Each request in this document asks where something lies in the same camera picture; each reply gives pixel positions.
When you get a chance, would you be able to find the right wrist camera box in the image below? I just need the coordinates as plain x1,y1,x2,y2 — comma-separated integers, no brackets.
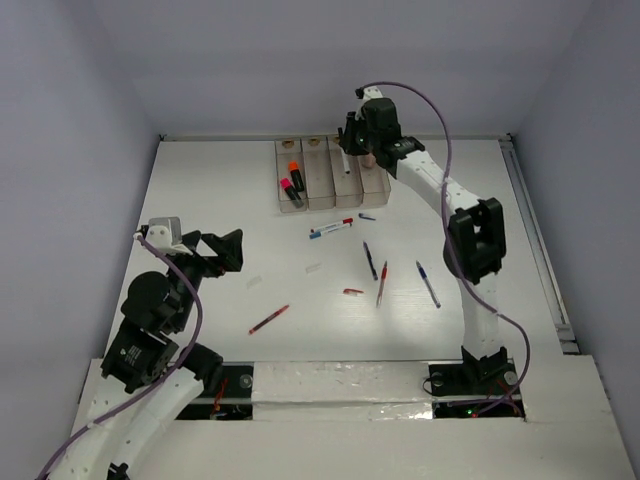
355,86,384,102

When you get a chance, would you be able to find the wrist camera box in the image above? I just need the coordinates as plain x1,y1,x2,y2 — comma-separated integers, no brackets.
355,86,384,102
134,216,186,254

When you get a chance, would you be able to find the blue-capped whiteboard marker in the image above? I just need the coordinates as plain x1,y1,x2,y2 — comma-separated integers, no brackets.
309,223,352,240

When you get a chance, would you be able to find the orange highlighter marker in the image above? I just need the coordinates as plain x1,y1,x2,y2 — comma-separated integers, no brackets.
288,161,305,192

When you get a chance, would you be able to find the red gel pen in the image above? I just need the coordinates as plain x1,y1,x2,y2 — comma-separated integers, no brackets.
376,261,388,308

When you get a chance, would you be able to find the blue gel pen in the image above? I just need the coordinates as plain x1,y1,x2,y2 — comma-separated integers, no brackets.
415,260,442,309

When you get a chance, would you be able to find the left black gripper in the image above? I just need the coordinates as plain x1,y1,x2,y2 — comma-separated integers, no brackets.
166,226,243,328

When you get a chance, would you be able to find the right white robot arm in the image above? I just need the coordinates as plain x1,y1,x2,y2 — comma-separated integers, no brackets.
338,87,510,396

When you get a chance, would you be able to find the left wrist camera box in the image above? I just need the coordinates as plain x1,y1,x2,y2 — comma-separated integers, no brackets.
134,216,186,254

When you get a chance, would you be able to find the pink-capped glue stick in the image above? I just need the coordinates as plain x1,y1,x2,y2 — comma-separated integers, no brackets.
362,155,376,168

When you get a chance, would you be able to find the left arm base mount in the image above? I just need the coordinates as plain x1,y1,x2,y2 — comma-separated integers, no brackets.
177,363,254,421

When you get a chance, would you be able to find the red slim pen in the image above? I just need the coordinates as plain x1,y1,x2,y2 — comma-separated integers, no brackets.
248,304,290,335

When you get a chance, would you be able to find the pink highlighter marker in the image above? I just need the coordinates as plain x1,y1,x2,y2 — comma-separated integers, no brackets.
280,178,304,209

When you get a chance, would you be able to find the dark purple gel pen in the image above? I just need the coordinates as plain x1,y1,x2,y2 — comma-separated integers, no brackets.
362,241,379,281

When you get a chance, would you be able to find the red-capped whiteboard marker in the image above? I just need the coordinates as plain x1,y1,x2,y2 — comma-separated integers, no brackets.
310,217,353,236

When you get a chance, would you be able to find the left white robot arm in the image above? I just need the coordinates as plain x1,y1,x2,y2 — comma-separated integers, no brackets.
38,217,243,479

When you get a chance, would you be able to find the clear four-compartment organizer tray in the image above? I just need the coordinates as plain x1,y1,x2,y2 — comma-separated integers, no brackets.
274,136,391,214

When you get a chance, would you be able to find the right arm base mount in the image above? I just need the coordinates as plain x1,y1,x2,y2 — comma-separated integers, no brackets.
422,362,526,419

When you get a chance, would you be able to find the aluminium side rail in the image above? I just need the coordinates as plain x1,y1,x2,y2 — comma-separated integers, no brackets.
499,138,582,356

